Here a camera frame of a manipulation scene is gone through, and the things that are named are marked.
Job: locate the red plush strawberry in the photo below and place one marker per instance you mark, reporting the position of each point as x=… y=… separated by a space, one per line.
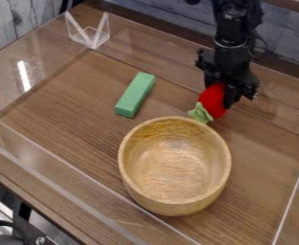
x=210 y=104

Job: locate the clear acrylic enclosure wall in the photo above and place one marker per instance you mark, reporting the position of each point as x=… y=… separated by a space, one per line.
x=95 y=214

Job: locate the black table leg bracket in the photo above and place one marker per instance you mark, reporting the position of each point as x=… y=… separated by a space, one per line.
x=29 y=234

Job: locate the green rectangular block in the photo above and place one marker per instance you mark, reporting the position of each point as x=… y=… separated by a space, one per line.
x=134 y=95

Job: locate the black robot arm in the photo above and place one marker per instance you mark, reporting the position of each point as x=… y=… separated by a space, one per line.
x=237 y=17

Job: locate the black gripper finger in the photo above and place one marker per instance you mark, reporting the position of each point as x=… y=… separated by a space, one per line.
x=212 y=79
x=235 y=91

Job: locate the wooden bowl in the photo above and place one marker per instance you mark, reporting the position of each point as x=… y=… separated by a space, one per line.
x=175 y=164

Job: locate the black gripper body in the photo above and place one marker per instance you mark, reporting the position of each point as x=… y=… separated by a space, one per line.
x=230 y=61

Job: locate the clear acrylic corner bracket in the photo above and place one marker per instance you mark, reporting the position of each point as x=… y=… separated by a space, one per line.
x=91 y=37

